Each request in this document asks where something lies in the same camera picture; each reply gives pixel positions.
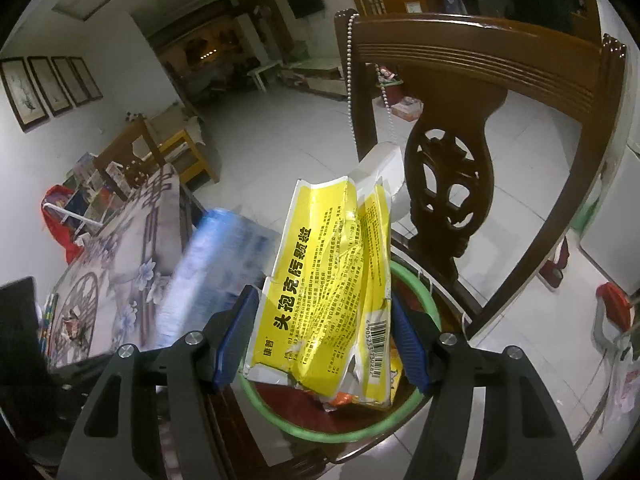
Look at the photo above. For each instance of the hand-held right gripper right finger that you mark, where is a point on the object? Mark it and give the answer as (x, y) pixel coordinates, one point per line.
(407, 340)

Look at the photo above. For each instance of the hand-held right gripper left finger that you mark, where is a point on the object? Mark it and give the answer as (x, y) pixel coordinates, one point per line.
(235, 335)

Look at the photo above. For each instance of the large blue white plastic packet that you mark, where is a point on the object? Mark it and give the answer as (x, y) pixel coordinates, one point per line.
(220, 265)

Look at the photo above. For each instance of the yellow medicine packet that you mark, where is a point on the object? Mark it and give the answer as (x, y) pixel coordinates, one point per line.
(320, 270)

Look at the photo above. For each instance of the green rimmed red basin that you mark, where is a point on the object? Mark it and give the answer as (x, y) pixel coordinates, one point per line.
(300, 432)

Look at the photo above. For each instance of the red slippers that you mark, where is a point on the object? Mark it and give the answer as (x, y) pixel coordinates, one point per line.
(555, 265)

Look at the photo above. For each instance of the bundle of coloured pencils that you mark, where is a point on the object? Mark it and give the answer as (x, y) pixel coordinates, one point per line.
(47, 320)

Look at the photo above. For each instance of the light wooden low table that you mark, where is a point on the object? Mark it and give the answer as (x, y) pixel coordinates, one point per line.
(187, 152)

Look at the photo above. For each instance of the white book rack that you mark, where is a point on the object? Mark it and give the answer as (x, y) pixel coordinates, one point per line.
(87, 195)

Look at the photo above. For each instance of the red white plastic tool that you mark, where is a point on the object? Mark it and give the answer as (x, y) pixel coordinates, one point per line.
(612, 310)

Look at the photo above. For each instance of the red bag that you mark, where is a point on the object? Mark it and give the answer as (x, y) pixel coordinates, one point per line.
(57, 220)

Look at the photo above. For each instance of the plain wooden chair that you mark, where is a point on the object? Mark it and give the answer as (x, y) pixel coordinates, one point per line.
(127, 150)

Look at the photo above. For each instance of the white plastic bag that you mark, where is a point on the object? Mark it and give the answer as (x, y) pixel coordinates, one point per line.
(625, 385)

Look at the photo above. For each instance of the small pink box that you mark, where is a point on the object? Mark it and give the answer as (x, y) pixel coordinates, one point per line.
(407, 109)

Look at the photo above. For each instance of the white cabinet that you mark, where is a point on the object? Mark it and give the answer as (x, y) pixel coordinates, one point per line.
(615, 200)

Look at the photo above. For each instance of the red figurine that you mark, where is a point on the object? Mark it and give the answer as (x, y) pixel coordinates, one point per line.
(390, 85)

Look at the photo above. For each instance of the white bench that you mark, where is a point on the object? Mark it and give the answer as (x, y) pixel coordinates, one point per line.
(265, 72)

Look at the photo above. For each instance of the carved wooden chair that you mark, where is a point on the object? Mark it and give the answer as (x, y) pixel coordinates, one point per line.
(475, 75)

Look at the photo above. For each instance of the low television cabinet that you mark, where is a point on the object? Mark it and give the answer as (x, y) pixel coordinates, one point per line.
(320, 67)

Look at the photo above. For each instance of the framed wall picture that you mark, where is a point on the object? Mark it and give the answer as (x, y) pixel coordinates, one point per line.
(22, 92)
(47, 85)
(85, 77)
(67, 80)

